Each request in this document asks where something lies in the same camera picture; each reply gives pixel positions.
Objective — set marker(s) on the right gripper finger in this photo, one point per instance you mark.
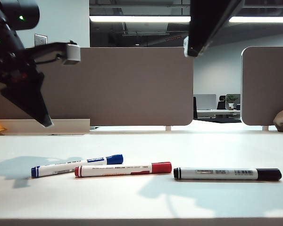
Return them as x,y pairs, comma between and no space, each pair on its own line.
207,18

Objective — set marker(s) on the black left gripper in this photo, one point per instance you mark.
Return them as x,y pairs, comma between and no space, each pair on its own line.
11,66

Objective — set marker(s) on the blue whiteboard marker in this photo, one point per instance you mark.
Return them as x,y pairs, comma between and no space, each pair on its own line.
61,168

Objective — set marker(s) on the red whiteboard marker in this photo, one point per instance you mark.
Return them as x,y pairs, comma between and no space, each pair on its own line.
120,170

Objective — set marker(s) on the black whiteboard marker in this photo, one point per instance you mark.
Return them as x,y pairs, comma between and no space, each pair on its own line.
226,173

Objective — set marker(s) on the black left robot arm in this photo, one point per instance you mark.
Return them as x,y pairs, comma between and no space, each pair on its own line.
4,14

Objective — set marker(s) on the red ceiling light sign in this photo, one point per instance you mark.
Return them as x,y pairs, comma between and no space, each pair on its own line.
174,38

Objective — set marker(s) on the beige desk tray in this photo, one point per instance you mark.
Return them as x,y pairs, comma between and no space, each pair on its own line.
68,127

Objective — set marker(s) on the black ceiling spot lamp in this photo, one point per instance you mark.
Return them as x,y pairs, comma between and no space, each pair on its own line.
137,44

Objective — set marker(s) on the white ceiling light strip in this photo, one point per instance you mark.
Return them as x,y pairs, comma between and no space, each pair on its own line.
132,19

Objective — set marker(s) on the distant white desk screen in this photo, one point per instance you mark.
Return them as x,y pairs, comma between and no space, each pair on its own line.
205,102

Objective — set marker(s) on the small potted green plant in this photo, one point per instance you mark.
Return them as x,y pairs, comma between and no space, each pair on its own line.
231,100

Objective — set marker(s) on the black office chair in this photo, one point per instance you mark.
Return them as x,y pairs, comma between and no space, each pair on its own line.
221,104

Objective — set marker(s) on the brown felt desk partition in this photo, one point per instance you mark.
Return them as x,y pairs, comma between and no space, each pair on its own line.
266,87
120,87

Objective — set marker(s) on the dark distant furniture piece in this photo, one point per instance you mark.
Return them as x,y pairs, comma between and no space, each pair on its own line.
195,108

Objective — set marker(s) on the white partition support foot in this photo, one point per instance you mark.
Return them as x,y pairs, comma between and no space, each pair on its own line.
168,128
265,128

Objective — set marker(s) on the black left camera bracket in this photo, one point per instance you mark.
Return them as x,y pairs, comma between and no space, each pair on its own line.
47,48

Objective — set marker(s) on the metal wall switch plate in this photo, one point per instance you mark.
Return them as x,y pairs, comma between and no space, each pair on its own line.
40,38

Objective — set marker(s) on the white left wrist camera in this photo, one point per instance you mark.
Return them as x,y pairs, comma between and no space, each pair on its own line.
72,54

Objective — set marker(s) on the grey ceiling air duct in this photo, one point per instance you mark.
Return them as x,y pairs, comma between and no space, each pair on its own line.
146,28

